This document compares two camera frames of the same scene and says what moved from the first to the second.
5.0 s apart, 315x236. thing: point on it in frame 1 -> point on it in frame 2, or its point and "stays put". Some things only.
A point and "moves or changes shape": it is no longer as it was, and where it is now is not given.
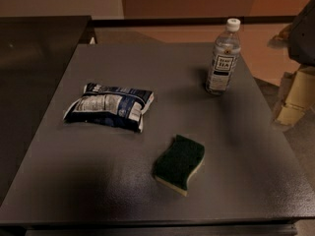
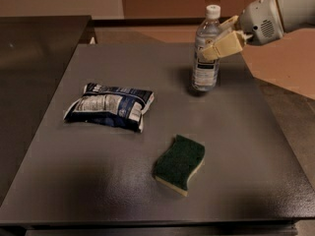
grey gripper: [303, 38] -> [261, 21]
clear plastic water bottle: [224, 59] moves or changes shape
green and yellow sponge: [174, 169] stays put
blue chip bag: [110, 106] stays put
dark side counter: [34, 51] stays put
